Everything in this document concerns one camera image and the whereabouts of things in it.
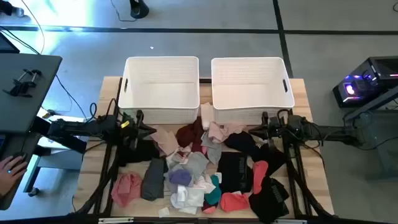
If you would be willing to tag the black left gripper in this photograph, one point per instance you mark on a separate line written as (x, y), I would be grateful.
(133, 130)

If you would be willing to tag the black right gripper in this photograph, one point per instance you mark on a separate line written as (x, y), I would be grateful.
(273, 130)

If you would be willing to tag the beige garment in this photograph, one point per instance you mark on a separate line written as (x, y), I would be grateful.
(166, 140)

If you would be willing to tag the light pink garment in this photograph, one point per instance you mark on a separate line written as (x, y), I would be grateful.
(219, 132)

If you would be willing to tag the black Puma shorts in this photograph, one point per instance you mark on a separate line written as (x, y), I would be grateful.
(233, 174)

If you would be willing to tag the dark grey garment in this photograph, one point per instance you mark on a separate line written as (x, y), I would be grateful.
(152, 180)

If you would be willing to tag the purple garment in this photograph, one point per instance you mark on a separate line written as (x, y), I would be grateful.
(180, 177)

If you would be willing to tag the pink sock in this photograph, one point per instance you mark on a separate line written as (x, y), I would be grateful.
(211, 210)

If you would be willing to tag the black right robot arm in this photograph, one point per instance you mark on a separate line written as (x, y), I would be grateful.
(329, 132)

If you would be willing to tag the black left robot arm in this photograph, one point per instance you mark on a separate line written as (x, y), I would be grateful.
(77, 127)

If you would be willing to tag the white perforated plastic basket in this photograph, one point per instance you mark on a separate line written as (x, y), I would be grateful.
(252, 93)
(158, 93)

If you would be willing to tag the maroon garment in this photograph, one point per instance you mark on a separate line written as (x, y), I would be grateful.
(186, 135)

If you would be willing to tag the white cloth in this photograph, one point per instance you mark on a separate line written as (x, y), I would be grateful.
(180, 160)

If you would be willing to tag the coral sock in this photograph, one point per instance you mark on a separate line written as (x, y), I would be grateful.
(233, 202)
(259, 177)

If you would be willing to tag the small grey garment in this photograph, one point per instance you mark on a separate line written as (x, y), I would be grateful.
(214, 152)

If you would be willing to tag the maroon sock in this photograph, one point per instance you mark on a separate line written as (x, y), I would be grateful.
(197, 144)

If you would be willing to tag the long white sock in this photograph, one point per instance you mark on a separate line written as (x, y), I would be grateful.
(206, 116)

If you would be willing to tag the light grey garment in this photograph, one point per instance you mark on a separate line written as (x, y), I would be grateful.
(197, 163)

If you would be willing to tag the white paper tag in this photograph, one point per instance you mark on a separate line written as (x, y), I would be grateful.
(163, 212)
(218, 177)

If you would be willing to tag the salmon pink garment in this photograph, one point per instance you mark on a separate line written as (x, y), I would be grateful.
(126, 189)

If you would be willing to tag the teal sock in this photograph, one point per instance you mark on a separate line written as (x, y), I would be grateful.
(215, 194)

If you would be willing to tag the pale pink white garment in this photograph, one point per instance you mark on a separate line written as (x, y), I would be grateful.
(203, 185)

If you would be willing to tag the small maroon cloth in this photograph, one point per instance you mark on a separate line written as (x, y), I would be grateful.
(204, 206)

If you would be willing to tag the computer tower with lights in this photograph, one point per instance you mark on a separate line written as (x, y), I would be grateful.
(367, 84)

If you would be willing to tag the black stand base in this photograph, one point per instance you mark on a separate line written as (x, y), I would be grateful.
(139, 9)

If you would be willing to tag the grey desk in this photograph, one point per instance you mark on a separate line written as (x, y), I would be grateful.
(28, 93)

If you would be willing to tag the black clamp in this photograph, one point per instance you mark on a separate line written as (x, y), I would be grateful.
(23, 84)

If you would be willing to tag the person's hand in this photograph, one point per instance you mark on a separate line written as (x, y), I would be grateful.
(11, 175)

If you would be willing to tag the dark monitor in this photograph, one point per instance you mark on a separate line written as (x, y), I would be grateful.
(6, 45)

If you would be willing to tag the white metal bracket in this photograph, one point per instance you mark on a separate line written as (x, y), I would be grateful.
(289, 221)
(115, 220)

